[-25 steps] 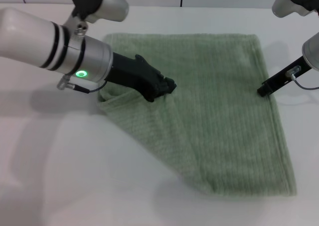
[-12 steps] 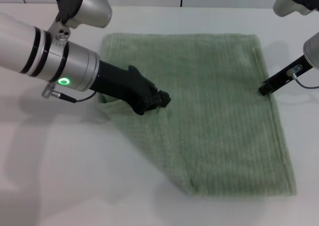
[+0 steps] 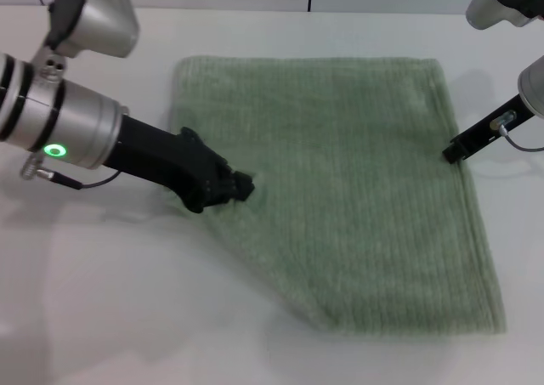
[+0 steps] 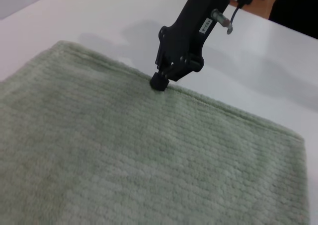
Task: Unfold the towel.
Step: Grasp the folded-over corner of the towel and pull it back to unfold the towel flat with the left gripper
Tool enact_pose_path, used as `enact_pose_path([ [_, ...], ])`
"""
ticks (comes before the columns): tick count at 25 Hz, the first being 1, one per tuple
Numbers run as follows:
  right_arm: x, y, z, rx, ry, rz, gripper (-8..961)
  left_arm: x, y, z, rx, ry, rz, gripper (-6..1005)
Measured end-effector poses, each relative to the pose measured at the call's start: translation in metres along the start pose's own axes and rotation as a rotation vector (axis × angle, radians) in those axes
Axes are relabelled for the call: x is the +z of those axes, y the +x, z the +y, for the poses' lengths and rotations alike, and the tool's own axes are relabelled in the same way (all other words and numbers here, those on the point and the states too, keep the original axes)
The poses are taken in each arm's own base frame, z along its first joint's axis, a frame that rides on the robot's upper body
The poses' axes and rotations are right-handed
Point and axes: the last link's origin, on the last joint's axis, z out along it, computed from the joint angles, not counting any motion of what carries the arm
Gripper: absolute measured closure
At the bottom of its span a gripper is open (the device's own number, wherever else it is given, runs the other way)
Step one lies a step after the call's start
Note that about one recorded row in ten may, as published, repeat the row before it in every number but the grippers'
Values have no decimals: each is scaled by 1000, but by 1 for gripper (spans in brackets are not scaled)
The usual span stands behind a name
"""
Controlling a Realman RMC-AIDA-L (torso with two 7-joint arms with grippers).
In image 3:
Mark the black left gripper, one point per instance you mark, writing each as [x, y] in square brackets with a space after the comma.
[170, 164]

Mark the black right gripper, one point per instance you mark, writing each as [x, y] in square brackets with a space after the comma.
[493, 126]

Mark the green ribbed towel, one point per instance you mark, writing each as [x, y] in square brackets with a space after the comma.
[361, 189]

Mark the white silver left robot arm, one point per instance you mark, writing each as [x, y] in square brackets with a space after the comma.
[55, 117]

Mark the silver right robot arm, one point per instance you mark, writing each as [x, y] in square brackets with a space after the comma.
[533, 85]

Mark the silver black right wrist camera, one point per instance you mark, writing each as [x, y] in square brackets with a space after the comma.
[497, 0]

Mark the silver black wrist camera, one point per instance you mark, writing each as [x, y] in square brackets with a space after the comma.
[98, 15]
[497, 0]

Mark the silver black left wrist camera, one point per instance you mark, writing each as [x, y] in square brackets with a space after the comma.
[98, 15]

